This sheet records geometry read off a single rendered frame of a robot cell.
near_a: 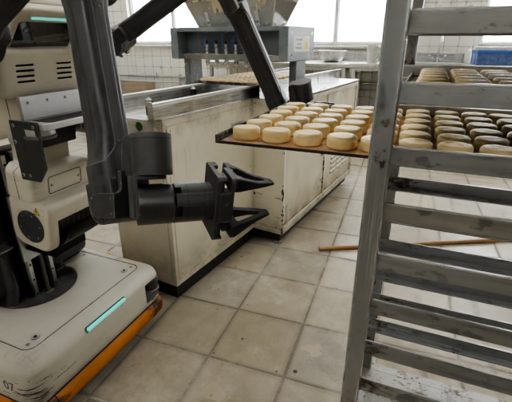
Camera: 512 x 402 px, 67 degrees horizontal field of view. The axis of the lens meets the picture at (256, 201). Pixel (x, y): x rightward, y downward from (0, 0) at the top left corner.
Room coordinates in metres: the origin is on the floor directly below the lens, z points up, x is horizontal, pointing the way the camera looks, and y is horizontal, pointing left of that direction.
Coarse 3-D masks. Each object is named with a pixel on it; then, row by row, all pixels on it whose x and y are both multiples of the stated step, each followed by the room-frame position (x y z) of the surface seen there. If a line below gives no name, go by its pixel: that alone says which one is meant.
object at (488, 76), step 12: (420, 72) 0.82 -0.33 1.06; (432, 72) 0.80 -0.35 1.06; (444, 72) 0.80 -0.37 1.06; (456, 72) 0.79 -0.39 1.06; (468, 72) 0.79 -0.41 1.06; (480, 72) 0.84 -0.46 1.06; (492, 72) 0.79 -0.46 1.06; (504, 72) 0.79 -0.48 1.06; (492, 84) 0.57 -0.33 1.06; (504, 84) 0.59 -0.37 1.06
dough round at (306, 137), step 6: (294, 132) 0.67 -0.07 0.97; (300, 132) 0.66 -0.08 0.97; (306, 132) 0.66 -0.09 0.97; (312, 132) 0.66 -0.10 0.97; (318, 132) 0.66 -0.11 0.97; (294, 138) 0.65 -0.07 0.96; (300, 138) 0.64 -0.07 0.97; (306, 138) 0.64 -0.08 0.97; (312, 138) 0.64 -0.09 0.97; (318, 138) 0.64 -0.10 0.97; (300, 144) 0.64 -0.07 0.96; (306, 144) 0.64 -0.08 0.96; (312, 144) 0.64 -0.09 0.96; (318, 144) 0.64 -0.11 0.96
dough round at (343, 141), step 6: (336, 132) 0.66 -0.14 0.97; (342, 132) 0.66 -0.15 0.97; (330, 138) 0.63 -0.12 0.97; (336, 138) 0.62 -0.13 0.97; (342, 138) 0.62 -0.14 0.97; (348, 138) 0.62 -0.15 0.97; (354, 138) 0.62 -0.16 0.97; (330, 144) 0.63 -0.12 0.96; (336, 144) 0.62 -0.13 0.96; (342, 144) 0.61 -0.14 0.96; (348, 144) 0.61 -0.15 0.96; (354, 144) 0.62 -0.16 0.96; (342, 150) 0.62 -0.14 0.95; (348, 150) 0.62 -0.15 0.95
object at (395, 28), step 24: (408, 0) 0.53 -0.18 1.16; (384, 24) 0.54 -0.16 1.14; (408, 24) 0.53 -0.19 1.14; (384, 48) 0.54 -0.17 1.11; (384, 72) 0.53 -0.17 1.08; (384, 96) 0.53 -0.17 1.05; (384, 120) 0.53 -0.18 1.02; (384, 144) 0.53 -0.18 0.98; (384, 168) 0.53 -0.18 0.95; (384, 192) 0.53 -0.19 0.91; (360, 240) 0.54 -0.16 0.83; (360, 264) 0.54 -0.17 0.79; (360, 288) 0.53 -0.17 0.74; (360, 312) 0.53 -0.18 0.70; (360, 336) 0.53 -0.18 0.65; (360, 360) 0.53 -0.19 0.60
